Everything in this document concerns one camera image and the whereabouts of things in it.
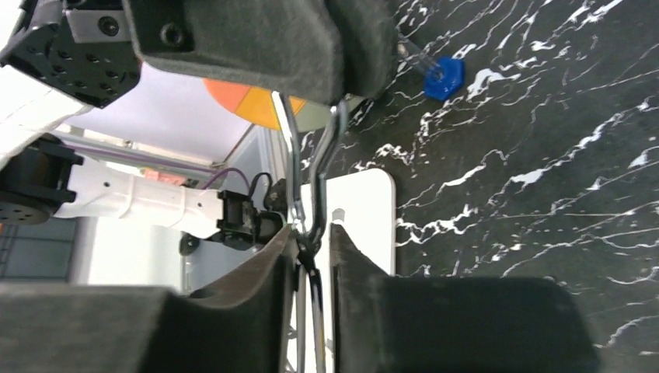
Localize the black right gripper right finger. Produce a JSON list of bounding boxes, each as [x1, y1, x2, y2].
[[329, 225, 601, 372]]

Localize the aluminium frame rail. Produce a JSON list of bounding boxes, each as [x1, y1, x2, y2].
[[52, 124, 284, 179]]

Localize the white drum orange face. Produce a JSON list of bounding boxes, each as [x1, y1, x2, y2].
[[202, 78, 330, 132]]

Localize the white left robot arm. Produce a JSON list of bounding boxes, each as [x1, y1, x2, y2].
[[1, 1, 398, 252]]

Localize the blue capped glass tube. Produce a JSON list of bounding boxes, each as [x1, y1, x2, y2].
[[397, 33, 465, 101]]

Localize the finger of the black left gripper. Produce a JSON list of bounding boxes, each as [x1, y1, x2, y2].
[[122, 0, 344, 104], [326, 0, 398, 99]]

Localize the white bin lid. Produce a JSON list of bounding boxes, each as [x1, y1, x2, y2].
[[287, 169, 396, 372]]

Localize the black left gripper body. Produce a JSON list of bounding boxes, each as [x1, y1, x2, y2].
[[1, 1, 141, 108]]

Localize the metal crucible tongs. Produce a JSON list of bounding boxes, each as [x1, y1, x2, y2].
[[270, 90, 350, 373]]

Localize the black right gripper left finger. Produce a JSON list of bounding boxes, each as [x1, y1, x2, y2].
[[1, 227, 295, 372]]

